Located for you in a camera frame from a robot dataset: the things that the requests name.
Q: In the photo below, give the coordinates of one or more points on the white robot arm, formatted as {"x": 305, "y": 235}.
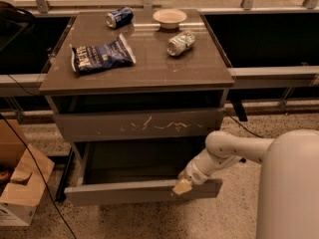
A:
{"x": 288, "y": 194}

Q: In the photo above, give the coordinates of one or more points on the grey top drawer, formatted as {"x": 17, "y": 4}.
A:
{"x": 135, "y": 125}

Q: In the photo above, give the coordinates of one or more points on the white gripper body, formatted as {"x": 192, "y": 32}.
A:
{"x": 193, "y": 175}

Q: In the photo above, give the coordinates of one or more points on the black table leg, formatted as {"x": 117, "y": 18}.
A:
{"x": 66, "y": 162}

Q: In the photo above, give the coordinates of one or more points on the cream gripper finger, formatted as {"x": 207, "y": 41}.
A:
{"x": 183, "y": 186}

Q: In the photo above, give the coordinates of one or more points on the white bowl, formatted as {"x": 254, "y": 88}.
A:
{"x": 169, "y": 18}

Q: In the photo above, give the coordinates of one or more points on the grey drawer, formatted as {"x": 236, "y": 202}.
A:
{"x": 137, "y": 171}
{"x": 135, "y": 125}

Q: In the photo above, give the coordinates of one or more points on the grey drawer cabinet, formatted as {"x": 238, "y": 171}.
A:
{"x": 198, "y": 79}

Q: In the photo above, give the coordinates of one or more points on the cardboard box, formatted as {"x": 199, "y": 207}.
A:
{"x": 24, "y": 173}

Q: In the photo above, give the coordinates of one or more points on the blue chip bag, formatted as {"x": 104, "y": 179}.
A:
{"x": 87, "y": 60}

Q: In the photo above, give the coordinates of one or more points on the white green soda can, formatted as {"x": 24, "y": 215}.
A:
{"x": 180, "y": 43}

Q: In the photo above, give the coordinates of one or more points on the blue soda can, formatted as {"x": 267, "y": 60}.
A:
{"x": 120, "y": 17}

